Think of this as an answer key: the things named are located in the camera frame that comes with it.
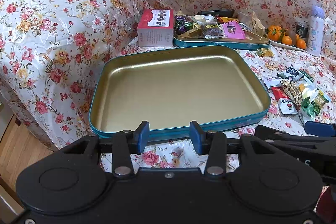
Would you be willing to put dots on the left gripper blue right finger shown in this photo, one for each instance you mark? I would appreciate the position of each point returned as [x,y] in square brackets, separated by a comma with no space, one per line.
[197,137]

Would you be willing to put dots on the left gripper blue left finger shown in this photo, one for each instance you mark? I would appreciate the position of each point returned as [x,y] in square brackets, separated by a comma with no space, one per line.
[141,136]

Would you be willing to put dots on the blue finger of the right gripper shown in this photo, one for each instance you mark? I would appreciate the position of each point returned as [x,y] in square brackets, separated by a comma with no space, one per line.
[320,129]

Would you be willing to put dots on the green garlic pea packet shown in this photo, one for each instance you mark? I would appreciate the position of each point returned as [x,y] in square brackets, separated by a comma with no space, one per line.
[312,105]

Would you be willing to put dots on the red white hawthorn packet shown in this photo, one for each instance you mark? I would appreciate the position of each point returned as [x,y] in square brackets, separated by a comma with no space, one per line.
[286,106]

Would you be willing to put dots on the gold black heart packet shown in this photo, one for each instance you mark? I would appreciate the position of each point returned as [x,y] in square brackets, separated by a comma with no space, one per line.
[292,91]

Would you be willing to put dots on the blue white blueberry packet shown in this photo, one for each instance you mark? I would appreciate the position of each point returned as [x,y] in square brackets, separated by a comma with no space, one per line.
[291,74]

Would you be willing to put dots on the white hawthorn strip packet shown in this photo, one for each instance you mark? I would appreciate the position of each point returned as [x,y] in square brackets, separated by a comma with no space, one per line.
[272,81]

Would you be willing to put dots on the gold foil candy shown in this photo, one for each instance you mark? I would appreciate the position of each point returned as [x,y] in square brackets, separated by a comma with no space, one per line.
[264,52]

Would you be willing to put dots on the yellow silver snack packet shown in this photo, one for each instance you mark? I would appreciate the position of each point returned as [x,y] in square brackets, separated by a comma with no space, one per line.
[306,87]

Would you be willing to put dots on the green Swiss mint candy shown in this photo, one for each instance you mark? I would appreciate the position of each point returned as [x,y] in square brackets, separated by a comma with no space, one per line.
[307,76]

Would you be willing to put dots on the empty gold teal tin tray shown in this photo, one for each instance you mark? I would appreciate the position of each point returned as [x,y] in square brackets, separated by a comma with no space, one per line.
[211,85]

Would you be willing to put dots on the front right mandarin orange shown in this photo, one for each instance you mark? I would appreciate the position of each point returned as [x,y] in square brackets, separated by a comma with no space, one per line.
[301,44]

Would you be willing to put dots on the mandarin orange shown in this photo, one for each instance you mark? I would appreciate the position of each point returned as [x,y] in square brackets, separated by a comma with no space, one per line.
[274,35]
[301,44]
[286,40]

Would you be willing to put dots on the white fruit plate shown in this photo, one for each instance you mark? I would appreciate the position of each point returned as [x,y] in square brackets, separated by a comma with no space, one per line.
[281,45]

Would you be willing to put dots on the front middle mandarin orange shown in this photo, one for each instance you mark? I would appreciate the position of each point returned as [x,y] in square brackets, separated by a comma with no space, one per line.
[286,40]

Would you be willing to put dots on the brown kiwi fruit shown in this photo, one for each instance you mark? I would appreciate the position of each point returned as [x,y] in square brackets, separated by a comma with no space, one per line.
[291,33]

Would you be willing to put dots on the black Starbucks can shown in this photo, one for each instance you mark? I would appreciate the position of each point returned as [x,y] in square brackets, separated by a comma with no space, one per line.
[302,29]

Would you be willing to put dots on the purple rabbit thermos bottle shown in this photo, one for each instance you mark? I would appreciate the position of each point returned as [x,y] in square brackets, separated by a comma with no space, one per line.
[316,26]

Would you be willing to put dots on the front left mandarin orange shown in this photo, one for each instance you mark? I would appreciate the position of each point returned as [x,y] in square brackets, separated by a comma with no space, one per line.
[274,35]

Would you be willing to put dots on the snack-filled teal tin tray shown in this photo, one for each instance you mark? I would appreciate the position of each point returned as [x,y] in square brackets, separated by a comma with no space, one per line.
[208,32]

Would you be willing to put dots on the red pink snack box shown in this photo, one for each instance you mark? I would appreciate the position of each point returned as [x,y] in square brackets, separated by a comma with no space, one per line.
[156,28]

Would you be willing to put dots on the pink snack packet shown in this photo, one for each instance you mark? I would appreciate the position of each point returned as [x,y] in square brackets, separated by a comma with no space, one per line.
[232,30]

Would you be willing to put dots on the purple foil candies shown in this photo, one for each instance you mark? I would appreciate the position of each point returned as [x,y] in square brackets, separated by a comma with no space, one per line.
[182,24]

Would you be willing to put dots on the brown paper snack bag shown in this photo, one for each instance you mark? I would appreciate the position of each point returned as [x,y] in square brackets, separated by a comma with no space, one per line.
[252,22]

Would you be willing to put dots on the floral sofa cover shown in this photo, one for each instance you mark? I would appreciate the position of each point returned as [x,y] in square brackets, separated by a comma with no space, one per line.
[53,51]

